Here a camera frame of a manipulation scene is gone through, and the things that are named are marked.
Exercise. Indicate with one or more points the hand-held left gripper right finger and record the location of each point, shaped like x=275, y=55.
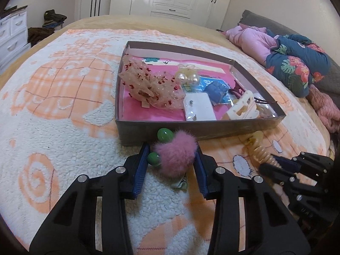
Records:
x=200, y=175

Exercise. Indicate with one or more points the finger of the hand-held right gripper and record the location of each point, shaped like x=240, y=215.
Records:
x=276, y=174
x=289, y=164

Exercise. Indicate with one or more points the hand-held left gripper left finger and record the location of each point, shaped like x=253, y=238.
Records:
x=139, y=171

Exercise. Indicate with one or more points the brown cardboard box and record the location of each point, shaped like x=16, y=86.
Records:
x=164, y=130

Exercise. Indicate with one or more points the white claw hair clip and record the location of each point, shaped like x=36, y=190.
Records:
x=245, y=106

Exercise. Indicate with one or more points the blue fabric hair clip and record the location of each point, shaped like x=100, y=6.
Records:
x=216, y=91

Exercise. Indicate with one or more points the beige lace hair bow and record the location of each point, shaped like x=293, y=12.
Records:
x=144, y=83

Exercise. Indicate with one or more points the dark red hair clip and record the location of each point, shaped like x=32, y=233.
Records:
x=239, y=90

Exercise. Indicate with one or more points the pearl hair clip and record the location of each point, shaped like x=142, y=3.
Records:
x=187, y=77

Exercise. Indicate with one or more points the small green hair clip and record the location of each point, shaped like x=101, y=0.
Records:
x=180, y=184

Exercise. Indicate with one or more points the pink knitted cloth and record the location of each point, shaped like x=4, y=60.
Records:
x=325, y=106

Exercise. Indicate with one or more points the white earring card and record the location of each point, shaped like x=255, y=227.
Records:
x=199, y=106

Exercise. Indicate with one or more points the orange and white printed blanket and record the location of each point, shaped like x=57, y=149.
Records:
x=66, y=98

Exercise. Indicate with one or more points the blue floral garment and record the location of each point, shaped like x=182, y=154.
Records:
x=297, y=61

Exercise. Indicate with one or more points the pink garment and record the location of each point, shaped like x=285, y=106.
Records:
x=252, y=42

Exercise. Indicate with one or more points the grey headboard cushion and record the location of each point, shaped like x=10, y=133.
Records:
x=268, y=22

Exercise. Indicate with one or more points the tan bed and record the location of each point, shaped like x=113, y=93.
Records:
x=186, y=30

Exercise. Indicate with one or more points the dark brown clothes heap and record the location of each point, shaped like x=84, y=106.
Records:
x=39, y=35

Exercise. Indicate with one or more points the folded dark clothes pile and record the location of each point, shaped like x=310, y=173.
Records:
x=54, y=18

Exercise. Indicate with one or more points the white drawer cabinet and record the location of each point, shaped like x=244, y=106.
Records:
x=12, y=34

